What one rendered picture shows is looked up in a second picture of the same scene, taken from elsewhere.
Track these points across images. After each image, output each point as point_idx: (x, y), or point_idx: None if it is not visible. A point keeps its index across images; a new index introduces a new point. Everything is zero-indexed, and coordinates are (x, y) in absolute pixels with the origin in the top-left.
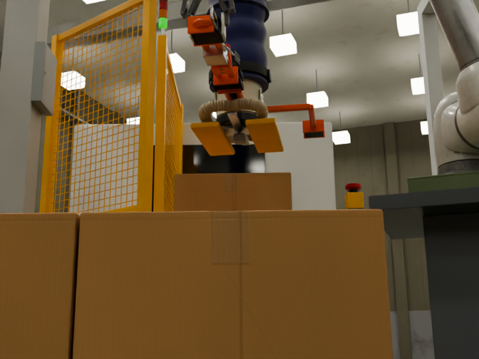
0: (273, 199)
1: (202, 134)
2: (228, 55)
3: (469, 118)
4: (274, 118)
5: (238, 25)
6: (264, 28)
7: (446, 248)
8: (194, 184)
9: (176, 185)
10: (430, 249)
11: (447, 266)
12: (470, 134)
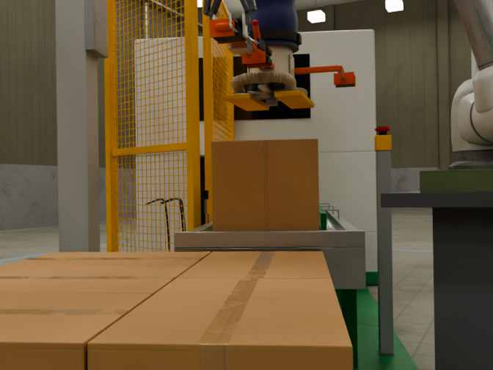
0: (301, 164)
1: (235, 102)
2: (256, 31)
3: (483, 119)
4: (301, 91)
5: None
6: None
7: (452, 237)
8: (229, 151)
9: (213, 152)
10: (437, 237)
11: (452, 254)
12: (483, 131)
